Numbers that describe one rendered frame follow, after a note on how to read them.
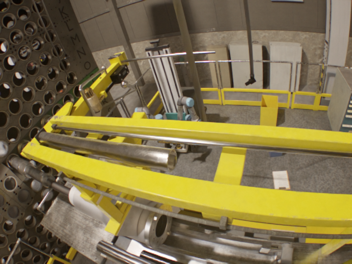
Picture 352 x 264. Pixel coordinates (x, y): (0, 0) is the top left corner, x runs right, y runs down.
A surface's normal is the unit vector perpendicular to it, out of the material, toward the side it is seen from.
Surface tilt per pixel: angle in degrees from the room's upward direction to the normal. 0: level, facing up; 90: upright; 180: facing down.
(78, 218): 0
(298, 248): 0
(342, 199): 0
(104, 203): 90
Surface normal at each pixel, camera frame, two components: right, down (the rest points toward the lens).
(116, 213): 0.91, 0.07
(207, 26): -0.34, 0.69
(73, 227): -0.24, -0.72
